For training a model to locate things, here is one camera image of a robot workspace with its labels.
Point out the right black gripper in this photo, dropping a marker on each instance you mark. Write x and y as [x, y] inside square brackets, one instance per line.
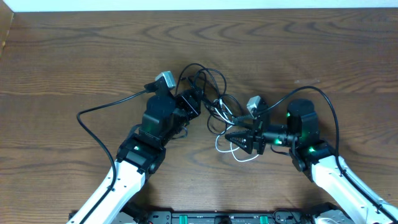
[257, 139]

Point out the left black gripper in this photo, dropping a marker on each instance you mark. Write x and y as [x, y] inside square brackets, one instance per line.
[189, 102]

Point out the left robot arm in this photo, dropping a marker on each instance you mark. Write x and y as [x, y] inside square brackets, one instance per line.
[140, 155]

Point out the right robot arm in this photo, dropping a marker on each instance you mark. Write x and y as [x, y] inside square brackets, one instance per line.
[315, 157]

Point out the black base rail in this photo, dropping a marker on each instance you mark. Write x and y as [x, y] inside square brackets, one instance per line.
[326, 213]

